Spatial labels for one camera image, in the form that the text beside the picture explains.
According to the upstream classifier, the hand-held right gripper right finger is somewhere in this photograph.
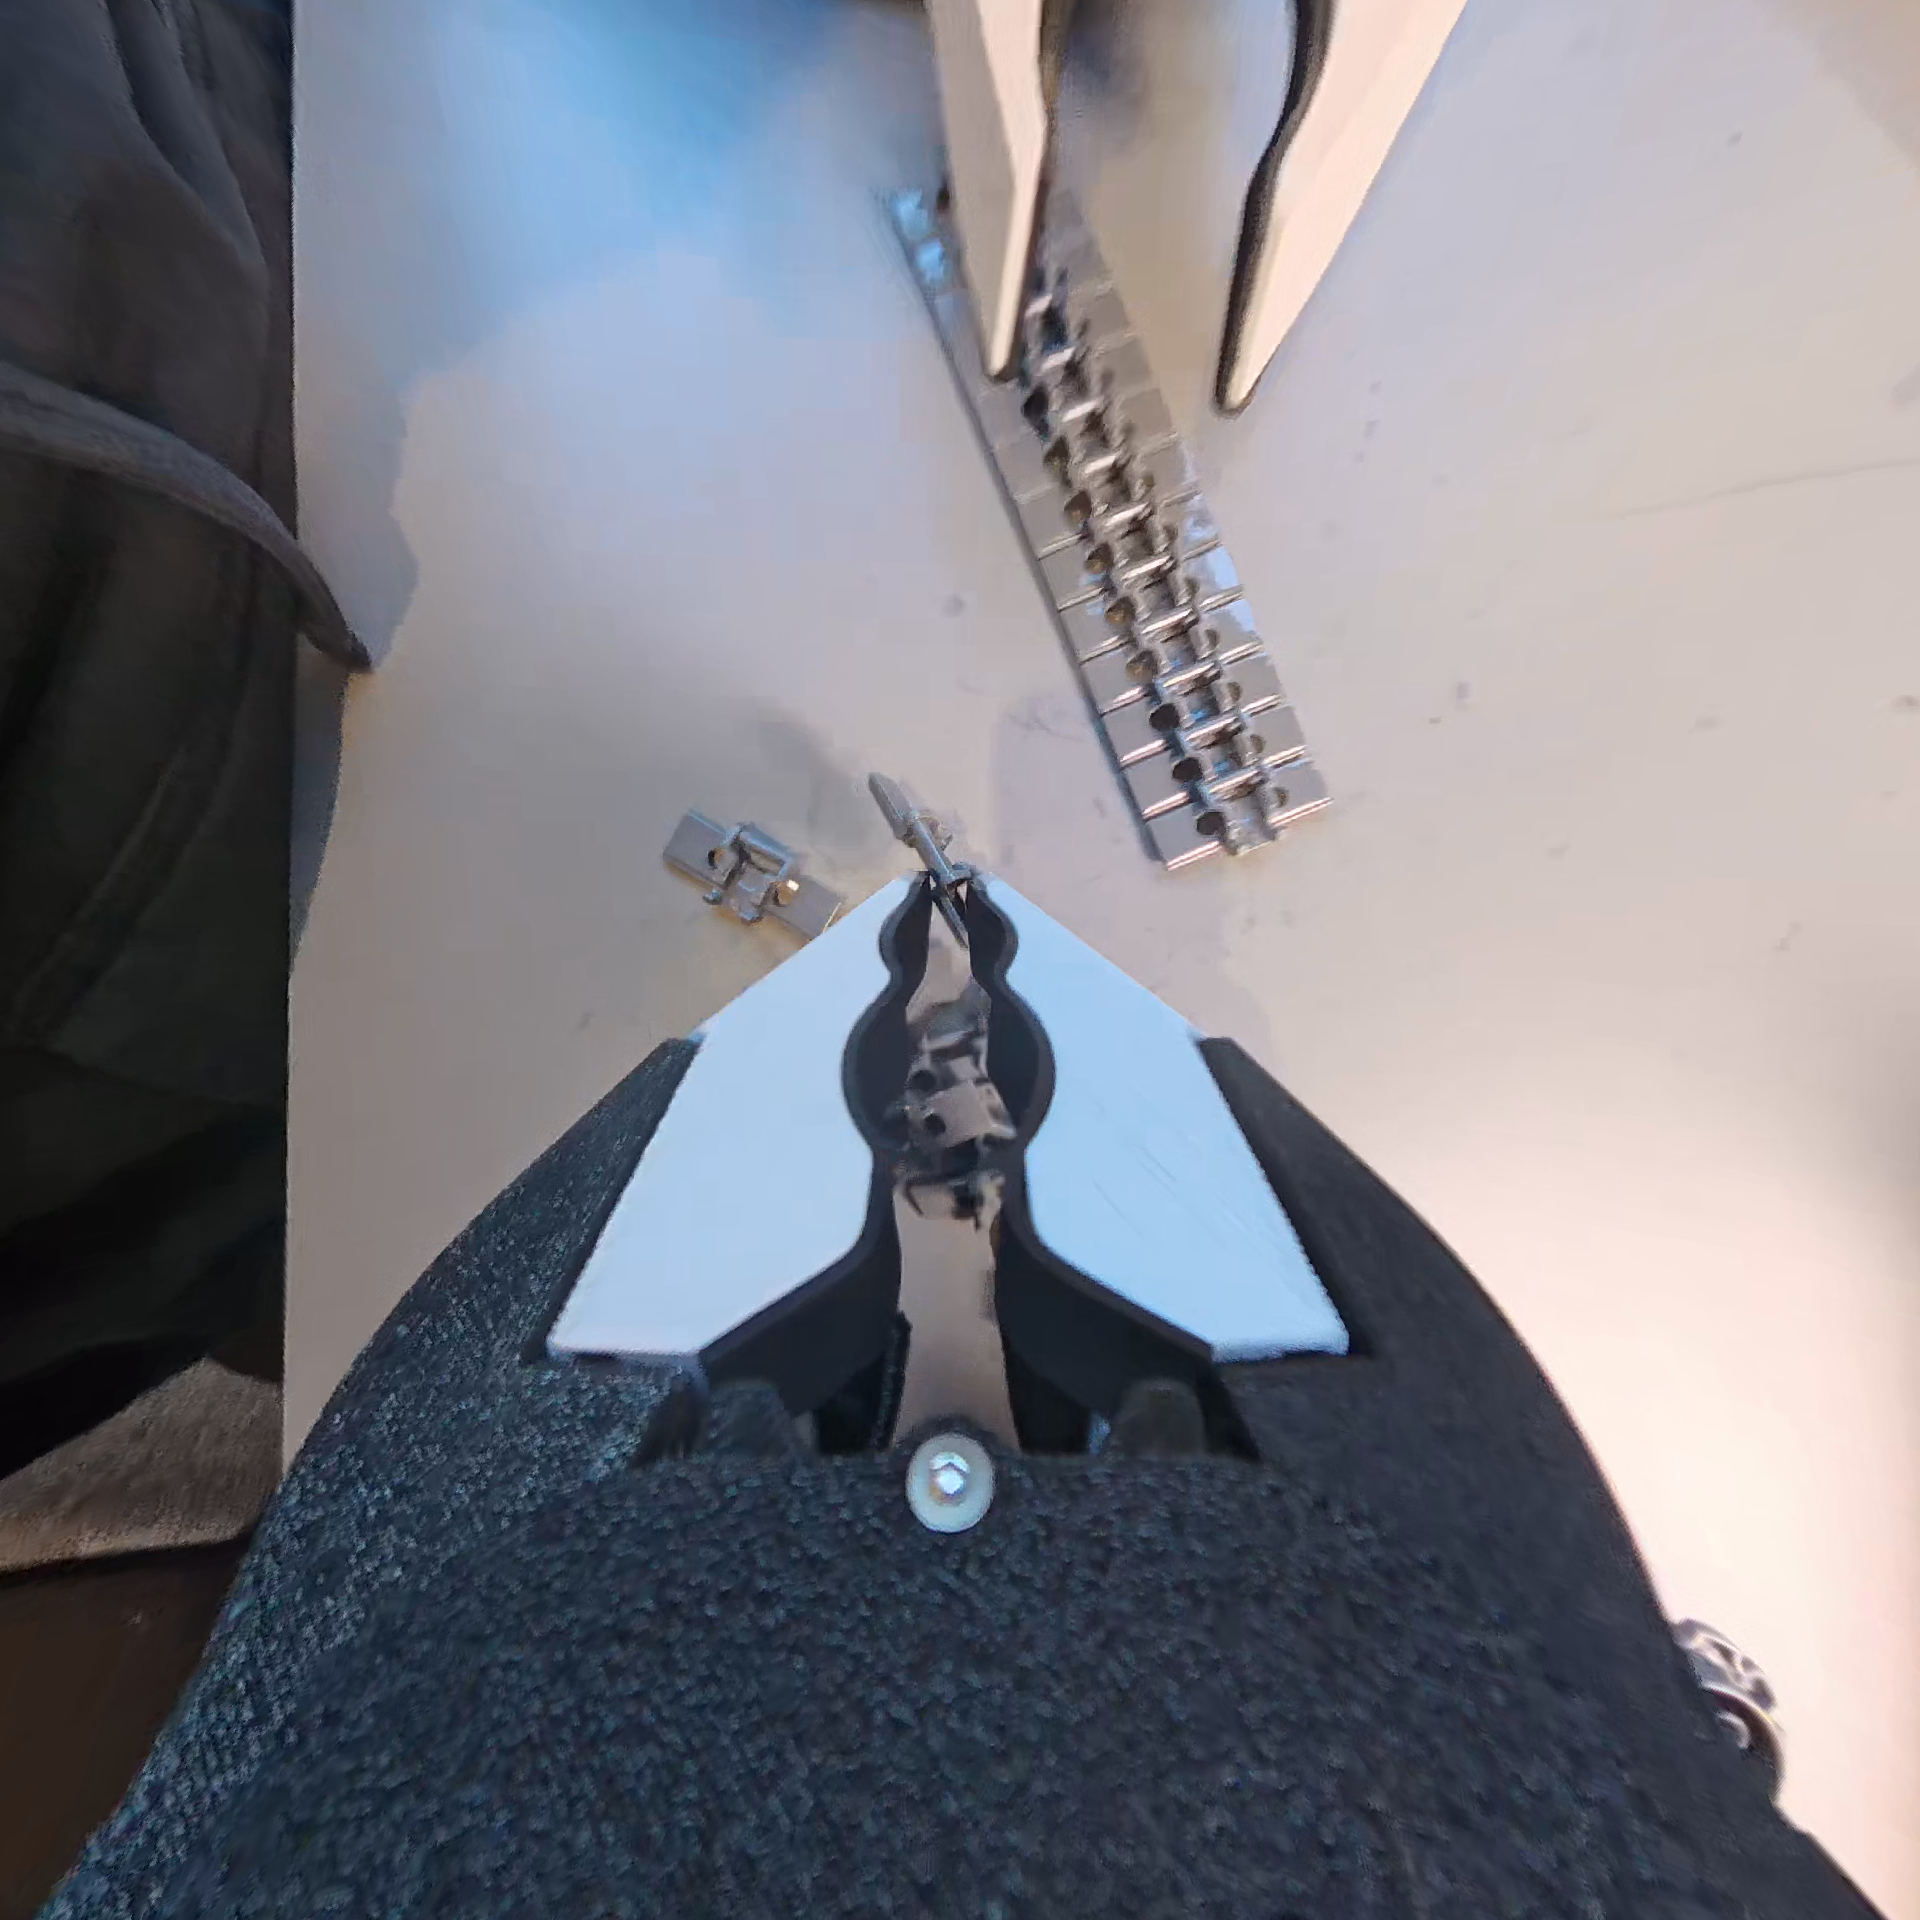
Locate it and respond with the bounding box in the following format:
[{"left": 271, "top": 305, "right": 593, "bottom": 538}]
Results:
[{"left": 965, "top": 873, "right": 1355, "bottom": 1454}]

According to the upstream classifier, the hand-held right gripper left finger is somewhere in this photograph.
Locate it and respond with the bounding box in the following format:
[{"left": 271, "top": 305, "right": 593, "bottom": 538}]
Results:
[{"left": 543, "top": 873, "right": 953, "bottom": 1454}]

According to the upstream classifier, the pile of grey track pieces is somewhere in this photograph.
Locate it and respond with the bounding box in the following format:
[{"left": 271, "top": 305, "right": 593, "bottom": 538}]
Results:
[{"left": 887, "top": 989, "right": 1003, "bottom": 1231}]

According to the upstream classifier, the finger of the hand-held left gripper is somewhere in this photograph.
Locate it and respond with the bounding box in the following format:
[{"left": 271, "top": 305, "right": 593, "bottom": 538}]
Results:
[
  {"left": 1216, "top": 0, "right": 1473, "bottom": 416},
  {"left": 919, "top": 0, "right": 1062, "bottom": 382}
]

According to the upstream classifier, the black yellow toy brick vehicle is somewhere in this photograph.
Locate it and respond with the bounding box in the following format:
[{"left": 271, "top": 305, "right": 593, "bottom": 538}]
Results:
[{"left": 1669, "top": 1616, "right": 1788, "bottom": 1786}]

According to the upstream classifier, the light grey desk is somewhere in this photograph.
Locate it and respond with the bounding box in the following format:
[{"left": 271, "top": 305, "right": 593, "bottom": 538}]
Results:
[{"left": 286, "top": 0, "right": 1920, "bottom": 1905}]

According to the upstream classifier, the grey track link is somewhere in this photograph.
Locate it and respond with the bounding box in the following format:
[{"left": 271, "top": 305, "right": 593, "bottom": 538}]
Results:
[{"left": 864, "top": 767, "right": 984, "bottom": 951}]

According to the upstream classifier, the grey toy track chain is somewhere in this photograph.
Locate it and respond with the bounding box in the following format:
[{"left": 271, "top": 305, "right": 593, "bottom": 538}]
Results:
[{"left": 885, "top": 180, "right": 1334, "bottom": 873}]

